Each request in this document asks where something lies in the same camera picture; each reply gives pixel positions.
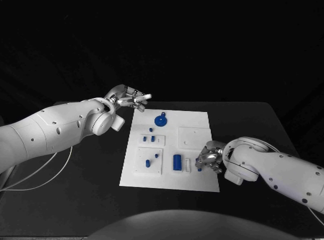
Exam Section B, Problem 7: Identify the white task board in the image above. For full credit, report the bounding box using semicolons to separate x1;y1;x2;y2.
119;108;222;193

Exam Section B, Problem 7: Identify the blue gear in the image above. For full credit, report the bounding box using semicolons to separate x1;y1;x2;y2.
154;111;169;127

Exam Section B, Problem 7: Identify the long blue cylinder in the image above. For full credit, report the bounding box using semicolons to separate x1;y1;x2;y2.
173;154;183;172

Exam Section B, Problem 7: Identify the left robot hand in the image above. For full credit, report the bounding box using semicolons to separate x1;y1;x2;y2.
105;84;153;113

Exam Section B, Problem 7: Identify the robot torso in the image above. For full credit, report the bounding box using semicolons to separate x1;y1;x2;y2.
86;209;305;240

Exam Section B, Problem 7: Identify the white cable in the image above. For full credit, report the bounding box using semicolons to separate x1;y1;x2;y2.
307;206;324;237
0;152;59;195
0;146;73;192

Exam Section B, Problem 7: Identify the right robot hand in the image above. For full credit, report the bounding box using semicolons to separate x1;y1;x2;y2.
195;140;228;174

